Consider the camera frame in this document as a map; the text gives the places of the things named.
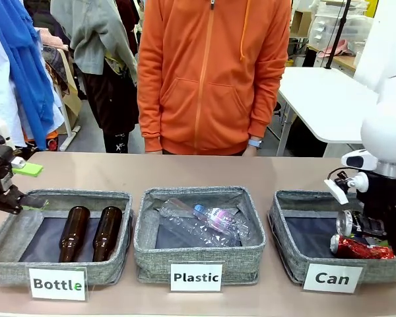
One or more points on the white Plastic sign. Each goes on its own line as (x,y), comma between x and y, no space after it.
(196,277)

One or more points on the gray fabric basket can label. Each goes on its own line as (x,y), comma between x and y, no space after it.
(293,244)

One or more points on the white clothes rack leg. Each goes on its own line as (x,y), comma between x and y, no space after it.
(67,125)

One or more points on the gray fabric basket plastic label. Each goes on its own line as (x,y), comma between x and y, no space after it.
(198,257)

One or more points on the person left forearm orange sleeve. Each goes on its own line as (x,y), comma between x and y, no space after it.
(267,102)

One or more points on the light blue wrist watch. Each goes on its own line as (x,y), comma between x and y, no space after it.
(255,143)

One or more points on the crushed red can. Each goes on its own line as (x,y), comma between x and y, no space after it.
(363,249)

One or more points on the white Bottle sign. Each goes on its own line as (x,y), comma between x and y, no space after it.
(57,284)

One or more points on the white Can sign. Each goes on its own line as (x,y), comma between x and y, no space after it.
(332,278)

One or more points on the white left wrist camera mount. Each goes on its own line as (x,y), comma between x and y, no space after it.
(3,132)

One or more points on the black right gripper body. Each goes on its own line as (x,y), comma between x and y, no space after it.
(386,195)

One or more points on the black red floral garment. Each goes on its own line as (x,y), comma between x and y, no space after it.
(51,143)

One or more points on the person left hand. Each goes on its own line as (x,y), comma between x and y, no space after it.
(249,150)

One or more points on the brown glass bottle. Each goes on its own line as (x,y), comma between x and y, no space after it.
(74,234)
(107,231)

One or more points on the orange hoodie torso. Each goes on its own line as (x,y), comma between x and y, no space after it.
(211,66)

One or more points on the gray hanging hoodie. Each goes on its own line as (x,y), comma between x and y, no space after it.
(95,39)

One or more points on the brown patterned garment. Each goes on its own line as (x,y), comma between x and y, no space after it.
(57,69)

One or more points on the pink checkered cloth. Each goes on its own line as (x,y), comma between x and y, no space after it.
(52,38)

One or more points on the black chair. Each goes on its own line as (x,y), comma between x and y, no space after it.
(277,109)

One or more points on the blue hanging cloth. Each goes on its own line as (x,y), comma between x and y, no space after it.
(19,66)

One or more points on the left gripper black green finger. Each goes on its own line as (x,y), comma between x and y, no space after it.
(28,169)
(23,202)

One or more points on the white background table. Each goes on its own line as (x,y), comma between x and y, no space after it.
(320,105)

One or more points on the black stand pole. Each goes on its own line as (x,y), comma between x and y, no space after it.
(337,33)

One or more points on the white hanging shirt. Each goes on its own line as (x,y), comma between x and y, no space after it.
(3,99)

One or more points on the crushed black can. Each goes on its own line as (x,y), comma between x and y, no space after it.
(351,223)

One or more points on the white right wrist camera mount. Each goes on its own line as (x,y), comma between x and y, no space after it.
(338,191)

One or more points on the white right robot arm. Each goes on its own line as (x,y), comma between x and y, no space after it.
(386,125)

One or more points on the wooden workbench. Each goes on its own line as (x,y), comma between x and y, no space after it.
(343,62)

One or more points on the clear plastic storage drawers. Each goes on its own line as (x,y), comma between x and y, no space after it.
(330,23)

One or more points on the plastic bottle purple label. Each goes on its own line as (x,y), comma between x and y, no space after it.
(219,218)

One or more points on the person right forearm orange sleeve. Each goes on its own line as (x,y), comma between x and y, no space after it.
(151,119)

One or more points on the gray fabric basket bottle label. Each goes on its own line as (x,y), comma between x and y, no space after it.
(112,251)

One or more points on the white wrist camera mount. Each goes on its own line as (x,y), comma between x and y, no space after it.
(3,132)
(338,191)

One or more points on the clear crushed plastic bottle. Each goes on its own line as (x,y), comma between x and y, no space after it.
(184,228)

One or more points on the cardboard box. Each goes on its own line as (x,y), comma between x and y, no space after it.
(300,23)

